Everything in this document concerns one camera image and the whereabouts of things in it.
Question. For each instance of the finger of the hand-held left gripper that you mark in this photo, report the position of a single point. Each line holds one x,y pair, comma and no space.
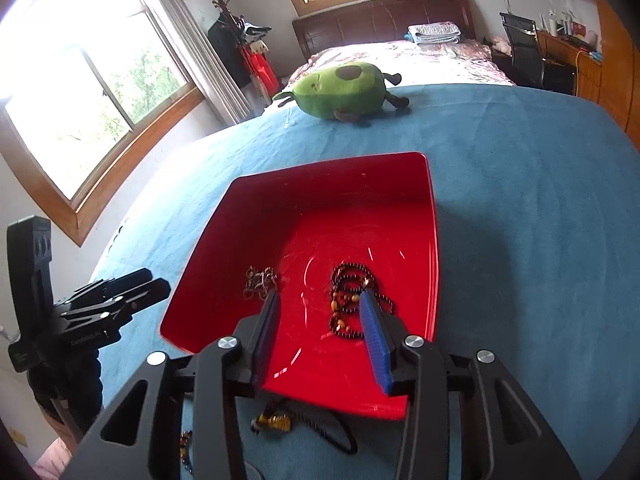
125,282
140,297

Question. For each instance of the red tin box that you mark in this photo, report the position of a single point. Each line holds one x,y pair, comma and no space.
350,200

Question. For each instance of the folded patterned blanket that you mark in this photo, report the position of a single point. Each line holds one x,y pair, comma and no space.
434,32

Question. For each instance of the dark wooden headboard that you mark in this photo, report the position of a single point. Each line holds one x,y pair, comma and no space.
380,20

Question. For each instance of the pink cloth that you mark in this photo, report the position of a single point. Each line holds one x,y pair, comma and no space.
502,46

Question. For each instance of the floral bed sheet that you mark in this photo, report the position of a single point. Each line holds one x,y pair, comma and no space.
440,62

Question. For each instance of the green avocado plush toy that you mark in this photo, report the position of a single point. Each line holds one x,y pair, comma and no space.
340,92

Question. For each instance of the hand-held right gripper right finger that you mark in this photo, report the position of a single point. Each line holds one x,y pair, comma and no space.
375,340

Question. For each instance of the wooden wardrobe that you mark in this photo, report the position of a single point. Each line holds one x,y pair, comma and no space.
620,70

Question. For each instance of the red bag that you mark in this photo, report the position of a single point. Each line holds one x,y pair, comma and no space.
262,72

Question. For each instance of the wooden desk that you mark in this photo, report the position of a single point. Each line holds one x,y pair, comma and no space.
580,65

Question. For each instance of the white striped curtain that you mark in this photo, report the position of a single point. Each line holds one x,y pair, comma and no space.
200,45

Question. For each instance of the wooden coat rack with clothes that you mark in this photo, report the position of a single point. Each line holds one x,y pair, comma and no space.
225,45

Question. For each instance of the blue blanket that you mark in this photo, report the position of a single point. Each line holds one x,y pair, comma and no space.
500,210

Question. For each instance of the group of white bottles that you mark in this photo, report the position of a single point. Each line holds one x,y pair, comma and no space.
557,22

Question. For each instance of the large wooden frame window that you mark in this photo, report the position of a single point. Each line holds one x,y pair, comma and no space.
75,110

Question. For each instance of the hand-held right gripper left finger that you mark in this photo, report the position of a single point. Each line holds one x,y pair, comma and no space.
267,340

